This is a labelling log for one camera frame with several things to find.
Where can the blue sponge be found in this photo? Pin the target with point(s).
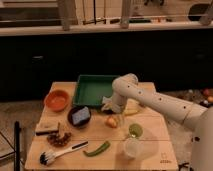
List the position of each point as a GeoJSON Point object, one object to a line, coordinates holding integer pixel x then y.
{"type": "Point", "coordinates": [81, 116]}

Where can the orange bowl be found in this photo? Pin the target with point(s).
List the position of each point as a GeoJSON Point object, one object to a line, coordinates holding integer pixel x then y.
{"type": "Point", "coordinates": [56, 100]}

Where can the wooden block with black handle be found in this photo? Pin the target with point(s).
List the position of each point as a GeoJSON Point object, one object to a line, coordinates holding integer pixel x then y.
{"type": "Point", "coordinates": [44, 128]}

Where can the green chili pepper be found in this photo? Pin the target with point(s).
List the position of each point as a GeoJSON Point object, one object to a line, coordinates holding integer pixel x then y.
{"type": "Point", "coordinates": [99, 150]}

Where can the green plastic tray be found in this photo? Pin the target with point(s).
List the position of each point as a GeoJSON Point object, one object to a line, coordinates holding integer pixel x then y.
{"type": "Point", "coordinates": [90, 89]}

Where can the green round lid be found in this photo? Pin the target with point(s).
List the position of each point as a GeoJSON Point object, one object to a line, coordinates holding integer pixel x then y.
{"type": "Point", "coordinates": [135, 130]}

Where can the white paper cup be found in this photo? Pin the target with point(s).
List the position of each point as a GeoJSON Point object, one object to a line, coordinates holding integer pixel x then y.
{"type": "Point", "coordinates": [131, 148]}

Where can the dark bowl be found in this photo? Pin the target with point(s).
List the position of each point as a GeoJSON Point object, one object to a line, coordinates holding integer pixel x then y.
{"type": "Point", "coordinates": [69, 117]}

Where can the black stand left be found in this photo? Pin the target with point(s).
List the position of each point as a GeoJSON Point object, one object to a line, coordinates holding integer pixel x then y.
{"type": "Point", "coordinates": [17, 146]}

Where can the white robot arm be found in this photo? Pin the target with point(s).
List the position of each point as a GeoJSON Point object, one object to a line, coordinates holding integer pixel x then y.
{"type": "Point", "coordinates": [195, 117]}

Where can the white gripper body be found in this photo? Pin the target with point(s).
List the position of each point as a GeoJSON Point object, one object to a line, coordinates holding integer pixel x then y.
{"type": "Point", "coordinates": [116, 104]}

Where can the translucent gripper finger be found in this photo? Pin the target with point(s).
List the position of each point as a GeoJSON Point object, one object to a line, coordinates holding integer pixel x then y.
{"type": "Point", "coordinates": [119, 120]}

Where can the white dish brush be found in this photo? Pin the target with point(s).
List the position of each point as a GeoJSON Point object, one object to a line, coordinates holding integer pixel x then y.
{"type": "Point", "coordinates": [48, 157]}

